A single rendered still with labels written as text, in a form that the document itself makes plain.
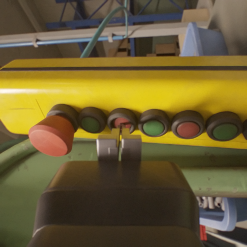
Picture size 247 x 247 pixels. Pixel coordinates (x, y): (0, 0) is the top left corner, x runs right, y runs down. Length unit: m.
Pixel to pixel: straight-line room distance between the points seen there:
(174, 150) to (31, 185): 0.17
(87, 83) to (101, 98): 0.02
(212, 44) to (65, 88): 0.51
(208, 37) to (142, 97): 0.50
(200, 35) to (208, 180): 0.50
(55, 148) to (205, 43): 0.53
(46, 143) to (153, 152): 0.11
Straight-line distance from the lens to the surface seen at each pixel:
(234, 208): 0.40
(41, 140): 0.17
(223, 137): 0.17
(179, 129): 0.16
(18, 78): 0.21
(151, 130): 0.16
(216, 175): 0.20
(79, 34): 1.65
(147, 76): 0.16
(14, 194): 0.25
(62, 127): 0.16
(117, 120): 0.16
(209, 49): 0.59
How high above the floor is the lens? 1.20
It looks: 6 degrees up
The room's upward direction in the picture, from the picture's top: 91 degrees counter-clockwise
